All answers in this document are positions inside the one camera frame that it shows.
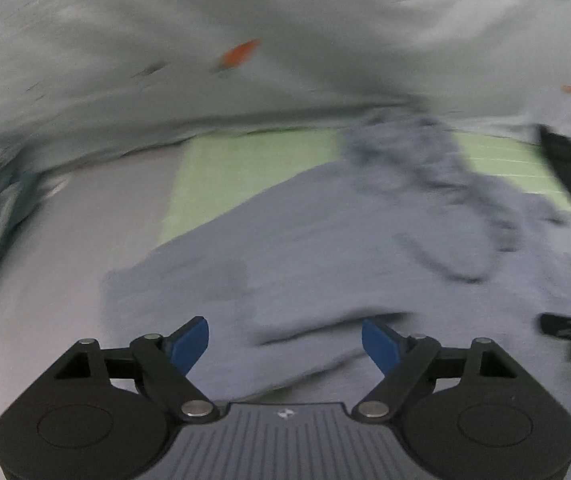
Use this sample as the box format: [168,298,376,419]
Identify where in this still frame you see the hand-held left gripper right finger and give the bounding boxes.
[352,319,522,424]

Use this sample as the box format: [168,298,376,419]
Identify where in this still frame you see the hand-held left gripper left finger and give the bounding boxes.
[52,316,219,424]

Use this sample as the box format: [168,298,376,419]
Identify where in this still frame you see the printed grey bed sheet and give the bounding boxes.
[0,0,571,171]

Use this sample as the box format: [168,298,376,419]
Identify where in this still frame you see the grey sweatshirt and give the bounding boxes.
[100,105,571,402]

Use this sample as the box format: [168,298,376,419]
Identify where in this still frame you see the blue-grey folded cloth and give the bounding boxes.
[0,167,66,332]

